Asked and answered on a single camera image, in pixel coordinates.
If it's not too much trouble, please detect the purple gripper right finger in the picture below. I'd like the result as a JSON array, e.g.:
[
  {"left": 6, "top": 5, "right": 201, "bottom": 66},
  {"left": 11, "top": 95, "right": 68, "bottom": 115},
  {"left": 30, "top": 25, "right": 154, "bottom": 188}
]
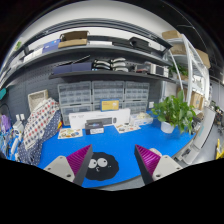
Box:
[{"left": 134, "top": 145, "right": 182, "bottom": 185}]

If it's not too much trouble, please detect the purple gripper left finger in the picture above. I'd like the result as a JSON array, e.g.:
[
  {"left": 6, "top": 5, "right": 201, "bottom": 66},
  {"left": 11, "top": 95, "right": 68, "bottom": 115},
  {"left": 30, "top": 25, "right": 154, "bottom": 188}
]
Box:
[{"left": 44, "top": 145, "right": 93, "bottom": 186}]

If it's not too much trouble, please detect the black fuzzy face mouse pad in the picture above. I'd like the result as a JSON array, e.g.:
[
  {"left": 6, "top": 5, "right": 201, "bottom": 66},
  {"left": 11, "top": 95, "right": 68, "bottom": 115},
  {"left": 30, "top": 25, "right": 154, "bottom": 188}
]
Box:
[{"left": 86, "top": 152, "right": 119, "bottom": 181}]

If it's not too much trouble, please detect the colourful sticker sheet left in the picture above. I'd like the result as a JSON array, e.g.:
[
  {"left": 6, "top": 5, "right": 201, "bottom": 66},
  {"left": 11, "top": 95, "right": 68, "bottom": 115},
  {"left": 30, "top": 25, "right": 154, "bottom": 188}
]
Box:
[{"left": 58, "top": 128, "right": 83, "bottom": 139}]

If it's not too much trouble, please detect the colourful sticker sheet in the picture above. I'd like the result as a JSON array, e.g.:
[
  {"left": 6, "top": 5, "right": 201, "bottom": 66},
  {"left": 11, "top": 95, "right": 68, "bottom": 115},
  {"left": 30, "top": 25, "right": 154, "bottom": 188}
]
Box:
[
  {"left": 58, "top": 128, "right": 83, "bottom": 139},
  {"left": 115, "top": 123, "right": 140, "bottom": 134}
]

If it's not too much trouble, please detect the blue desk mat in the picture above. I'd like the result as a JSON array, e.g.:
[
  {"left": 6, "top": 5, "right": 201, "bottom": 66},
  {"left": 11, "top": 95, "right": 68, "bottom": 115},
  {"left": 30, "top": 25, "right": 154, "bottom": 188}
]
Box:
[{"left": 38, "top": 119, "right": 193, "bottom": 188}]

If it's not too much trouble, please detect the small black box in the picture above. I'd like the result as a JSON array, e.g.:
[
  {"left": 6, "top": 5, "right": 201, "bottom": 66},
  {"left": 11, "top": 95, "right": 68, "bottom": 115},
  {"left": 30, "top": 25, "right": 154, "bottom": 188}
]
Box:
[{"left": 85, "top": 122, "right": 104, "bottom": 135}]

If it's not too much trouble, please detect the long white product box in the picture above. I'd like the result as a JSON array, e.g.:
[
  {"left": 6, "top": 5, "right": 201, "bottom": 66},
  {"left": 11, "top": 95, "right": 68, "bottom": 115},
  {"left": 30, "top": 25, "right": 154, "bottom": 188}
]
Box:
[{"left": 69, "top": 108, "right": 130, "bottom": 129}]

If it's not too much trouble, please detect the colourful sticker sheet right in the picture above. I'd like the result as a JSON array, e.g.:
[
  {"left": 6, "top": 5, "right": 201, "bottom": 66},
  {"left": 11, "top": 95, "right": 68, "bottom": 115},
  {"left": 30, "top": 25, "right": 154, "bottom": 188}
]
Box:
[{"left": 115, "top": 123, "right": 140, "bottom": 134}]

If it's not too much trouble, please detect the white tissue box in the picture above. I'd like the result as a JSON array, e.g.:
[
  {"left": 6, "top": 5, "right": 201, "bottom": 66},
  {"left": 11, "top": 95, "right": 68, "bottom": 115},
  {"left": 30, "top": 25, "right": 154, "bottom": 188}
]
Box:
[{"left": 130, "top": 112, "right": 153, "bottom": 126}]

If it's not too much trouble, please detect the green potted plant white pot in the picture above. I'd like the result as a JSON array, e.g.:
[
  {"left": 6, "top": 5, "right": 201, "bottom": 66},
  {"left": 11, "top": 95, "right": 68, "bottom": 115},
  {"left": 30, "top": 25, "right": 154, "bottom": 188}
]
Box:
[{"left": 151, "top": 90, "right": 196, "bottom": 134}]

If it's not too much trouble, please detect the patterned fabric bag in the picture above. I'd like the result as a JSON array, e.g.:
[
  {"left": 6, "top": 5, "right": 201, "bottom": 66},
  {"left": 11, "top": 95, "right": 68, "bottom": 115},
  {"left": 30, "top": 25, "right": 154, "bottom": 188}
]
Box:
[{"left": 17, "top": 98, "right": 61, "bottom": 166}]

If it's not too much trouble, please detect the grey drawer organiser left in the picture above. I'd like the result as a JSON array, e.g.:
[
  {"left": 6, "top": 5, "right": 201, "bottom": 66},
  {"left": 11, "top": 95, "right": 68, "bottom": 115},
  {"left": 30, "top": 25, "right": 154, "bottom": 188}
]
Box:
[{"left": 58, "top": 81, "right": 92, "bottom": 126}]

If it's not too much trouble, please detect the grey drawer organiser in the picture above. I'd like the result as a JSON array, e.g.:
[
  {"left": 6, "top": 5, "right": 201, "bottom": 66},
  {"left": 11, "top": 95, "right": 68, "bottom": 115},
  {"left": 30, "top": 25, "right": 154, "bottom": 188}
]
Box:
[
  {"left": 92, "top": 81, "right": 124, "bottom": 110},
  {"left": 123, "top": 81, "right": 149, "bottom": 114},
  {"left": 58, "top": 81, "right": 92, "bottom": 126}
]

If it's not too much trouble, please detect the grey drawer organiser right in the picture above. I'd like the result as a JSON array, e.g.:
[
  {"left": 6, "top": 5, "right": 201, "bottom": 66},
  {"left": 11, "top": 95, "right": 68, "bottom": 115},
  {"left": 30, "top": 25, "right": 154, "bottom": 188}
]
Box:
[{"left": 123, "top": 81, "right": 149, "bottom": 114}]

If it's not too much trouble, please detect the yellow blue card box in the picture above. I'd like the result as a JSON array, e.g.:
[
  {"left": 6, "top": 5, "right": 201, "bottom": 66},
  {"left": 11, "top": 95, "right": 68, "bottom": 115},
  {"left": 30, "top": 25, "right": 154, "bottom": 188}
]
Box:
[{"left": 100, "top": 99, "right": 119, "bottom": 111}]

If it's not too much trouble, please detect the white wicker basket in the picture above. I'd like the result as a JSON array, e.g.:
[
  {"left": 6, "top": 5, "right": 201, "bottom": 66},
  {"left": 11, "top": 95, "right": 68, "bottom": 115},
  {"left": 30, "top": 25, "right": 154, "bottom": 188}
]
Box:
[{"left": 28, "top": 90, "right": 48, "bottom": 111}]

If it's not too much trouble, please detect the grey drawer organiser middle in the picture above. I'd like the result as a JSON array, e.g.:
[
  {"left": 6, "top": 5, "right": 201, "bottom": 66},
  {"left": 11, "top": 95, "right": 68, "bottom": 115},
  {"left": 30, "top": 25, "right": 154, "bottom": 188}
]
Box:
[{"left": 92, "top": 81, "right": 124, "bottom": 110}]

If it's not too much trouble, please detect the white metal shelving rack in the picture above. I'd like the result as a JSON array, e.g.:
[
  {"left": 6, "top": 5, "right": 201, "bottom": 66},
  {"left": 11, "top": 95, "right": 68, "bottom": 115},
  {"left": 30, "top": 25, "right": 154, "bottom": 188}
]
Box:
[{"left": 167, "top": 34, "right": 210, "bottom": 106}]

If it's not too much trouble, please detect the dark blue box on shelf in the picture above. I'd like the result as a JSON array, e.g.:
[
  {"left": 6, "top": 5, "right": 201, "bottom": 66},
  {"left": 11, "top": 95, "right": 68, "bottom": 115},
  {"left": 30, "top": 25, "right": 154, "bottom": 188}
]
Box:
[{"left": 53, "top": 62, "right": 92, "bottom": 75}]

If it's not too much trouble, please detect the cardboard box top shelf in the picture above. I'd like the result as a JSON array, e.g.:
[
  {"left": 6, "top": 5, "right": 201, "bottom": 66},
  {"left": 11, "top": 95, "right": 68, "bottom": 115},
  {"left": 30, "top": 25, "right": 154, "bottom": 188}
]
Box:
[{"left": 58, "top": 31, "right": 88, "bottom": 48}]

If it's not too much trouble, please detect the grey wall shelf unit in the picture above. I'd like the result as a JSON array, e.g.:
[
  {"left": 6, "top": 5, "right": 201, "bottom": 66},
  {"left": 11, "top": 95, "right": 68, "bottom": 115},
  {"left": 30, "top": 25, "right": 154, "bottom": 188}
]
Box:
[{"left": 0, "top": 18, "right": 171, "bottom": 89}]

